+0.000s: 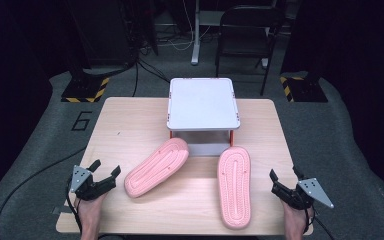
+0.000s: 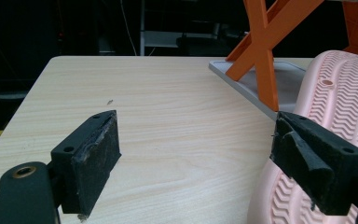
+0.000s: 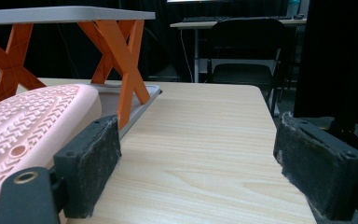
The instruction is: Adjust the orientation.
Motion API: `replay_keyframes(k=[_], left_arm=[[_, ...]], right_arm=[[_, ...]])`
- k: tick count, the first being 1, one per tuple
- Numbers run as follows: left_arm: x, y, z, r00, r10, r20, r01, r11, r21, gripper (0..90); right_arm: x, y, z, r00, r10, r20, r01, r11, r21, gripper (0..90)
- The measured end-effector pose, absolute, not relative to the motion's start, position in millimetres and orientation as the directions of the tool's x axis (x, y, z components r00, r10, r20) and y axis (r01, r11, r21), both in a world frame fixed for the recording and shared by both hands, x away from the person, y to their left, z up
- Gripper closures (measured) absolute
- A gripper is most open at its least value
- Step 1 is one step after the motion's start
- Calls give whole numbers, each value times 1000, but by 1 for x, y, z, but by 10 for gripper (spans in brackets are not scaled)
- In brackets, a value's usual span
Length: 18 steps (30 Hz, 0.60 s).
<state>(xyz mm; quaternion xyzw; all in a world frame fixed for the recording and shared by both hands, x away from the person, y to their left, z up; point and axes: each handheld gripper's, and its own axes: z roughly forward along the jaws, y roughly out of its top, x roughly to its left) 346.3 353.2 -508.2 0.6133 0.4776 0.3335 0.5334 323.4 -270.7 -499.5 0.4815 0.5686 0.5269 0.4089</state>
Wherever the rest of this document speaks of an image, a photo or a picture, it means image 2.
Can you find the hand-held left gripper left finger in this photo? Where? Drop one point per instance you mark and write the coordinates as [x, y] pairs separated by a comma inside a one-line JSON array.
[[88, 161]]

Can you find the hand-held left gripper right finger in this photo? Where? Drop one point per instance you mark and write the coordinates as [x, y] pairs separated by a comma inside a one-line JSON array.
[[320, 161]]

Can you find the pink slipper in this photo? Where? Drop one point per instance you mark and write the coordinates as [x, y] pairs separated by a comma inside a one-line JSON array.
[[338, 93]]

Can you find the white shoe rack orange legs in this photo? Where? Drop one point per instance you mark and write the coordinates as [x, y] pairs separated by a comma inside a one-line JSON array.
[[264, 40]]

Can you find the white desk frame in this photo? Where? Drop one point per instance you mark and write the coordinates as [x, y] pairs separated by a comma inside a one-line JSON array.
[[142, 28]]

